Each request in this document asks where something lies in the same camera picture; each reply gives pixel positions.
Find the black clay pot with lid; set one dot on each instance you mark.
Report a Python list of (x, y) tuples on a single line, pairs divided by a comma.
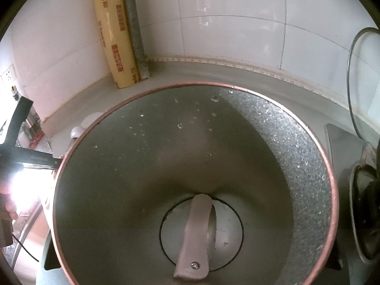
[(364, 204)]

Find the white rice paddle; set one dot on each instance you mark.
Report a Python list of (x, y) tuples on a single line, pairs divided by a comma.
[(90, 119)]

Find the white ceramic soup spoon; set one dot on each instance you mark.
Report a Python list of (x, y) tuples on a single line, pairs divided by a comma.
[(76, 132)]

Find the glass pot lid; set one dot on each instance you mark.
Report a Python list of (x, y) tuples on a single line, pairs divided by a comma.
[(362, 80)]

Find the grey vertical pipe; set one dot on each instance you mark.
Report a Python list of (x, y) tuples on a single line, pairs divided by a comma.
[(136, 39)]

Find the pink handled utensil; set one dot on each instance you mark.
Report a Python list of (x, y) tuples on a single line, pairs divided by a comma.
[(198, 241)]

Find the yellow cling film roll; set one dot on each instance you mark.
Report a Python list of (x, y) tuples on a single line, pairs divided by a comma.
[(116, 42)]

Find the red cylindrical tin canister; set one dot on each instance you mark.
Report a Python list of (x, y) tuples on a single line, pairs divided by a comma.
[(122, 184)]

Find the stainless steel gas stove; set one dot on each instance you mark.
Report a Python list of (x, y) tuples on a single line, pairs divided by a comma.
[(354, 258)]

